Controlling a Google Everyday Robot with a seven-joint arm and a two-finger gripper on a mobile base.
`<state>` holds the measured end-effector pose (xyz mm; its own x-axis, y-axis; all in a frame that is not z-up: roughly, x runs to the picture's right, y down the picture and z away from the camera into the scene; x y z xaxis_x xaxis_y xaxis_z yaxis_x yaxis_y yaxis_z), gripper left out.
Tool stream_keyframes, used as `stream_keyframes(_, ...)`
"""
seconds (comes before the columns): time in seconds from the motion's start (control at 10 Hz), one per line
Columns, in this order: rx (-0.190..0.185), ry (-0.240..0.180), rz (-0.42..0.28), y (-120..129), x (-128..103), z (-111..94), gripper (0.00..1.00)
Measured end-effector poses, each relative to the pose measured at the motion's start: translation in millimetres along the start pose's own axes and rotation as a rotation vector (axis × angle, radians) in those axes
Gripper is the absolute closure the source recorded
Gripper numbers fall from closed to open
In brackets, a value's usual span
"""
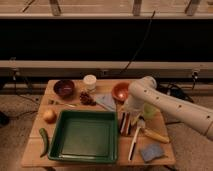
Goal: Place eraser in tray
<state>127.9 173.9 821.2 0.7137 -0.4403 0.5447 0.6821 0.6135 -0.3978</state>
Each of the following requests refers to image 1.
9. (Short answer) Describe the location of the yellow onion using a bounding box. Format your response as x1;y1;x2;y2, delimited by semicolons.
43;109;57;123

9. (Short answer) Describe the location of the yellow handled tool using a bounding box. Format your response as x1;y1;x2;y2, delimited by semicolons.
144;129;170;143

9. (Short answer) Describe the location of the green plastic tray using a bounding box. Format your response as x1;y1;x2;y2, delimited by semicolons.
48;110;118;164

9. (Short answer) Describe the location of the light green cup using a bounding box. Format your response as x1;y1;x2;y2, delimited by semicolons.
143;104;157;119

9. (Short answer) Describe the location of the wooden slatted table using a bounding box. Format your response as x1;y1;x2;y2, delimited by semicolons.
21;79;176;168

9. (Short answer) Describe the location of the dark red bowl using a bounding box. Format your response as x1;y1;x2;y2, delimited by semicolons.
53;80;75;99

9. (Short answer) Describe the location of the small metal fork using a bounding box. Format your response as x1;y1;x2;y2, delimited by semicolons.
48;99;76;107

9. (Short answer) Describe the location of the black hanging cable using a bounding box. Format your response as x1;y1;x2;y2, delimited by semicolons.
117;9;157;76

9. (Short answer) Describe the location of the blue sponge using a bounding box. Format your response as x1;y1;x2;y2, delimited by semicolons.
140;144;164;162

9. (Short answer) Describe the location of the orange bowl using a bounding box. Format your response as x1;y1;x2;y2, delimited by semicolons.
111;82;129;102

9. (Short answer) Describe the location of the striped whiteboard eraser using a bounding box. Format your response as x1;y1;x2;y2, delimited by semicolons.
119;113;131;136

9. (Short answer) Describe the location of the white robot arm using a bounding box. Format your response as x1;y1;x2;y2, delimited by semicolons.
124;76;213;141

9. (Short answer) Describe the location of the white jar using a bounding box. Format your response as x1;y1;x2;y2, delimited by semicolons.
83;75;97;91

